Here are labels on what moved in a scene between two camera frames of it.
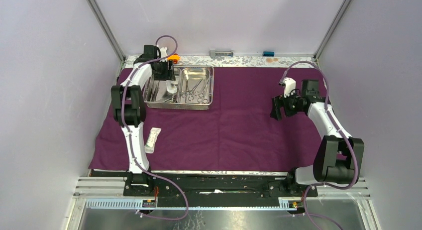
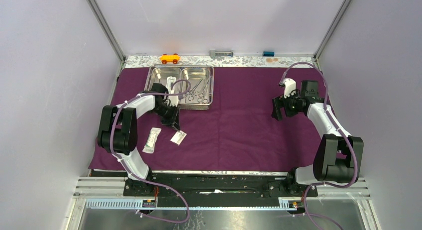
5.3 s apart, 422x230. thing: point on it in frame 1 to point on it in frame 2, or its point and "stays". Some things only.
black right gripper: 279,101 stays
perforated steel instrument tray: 192,89 stays
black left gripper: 167,74 to 173,118
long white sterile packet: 149,147 stays
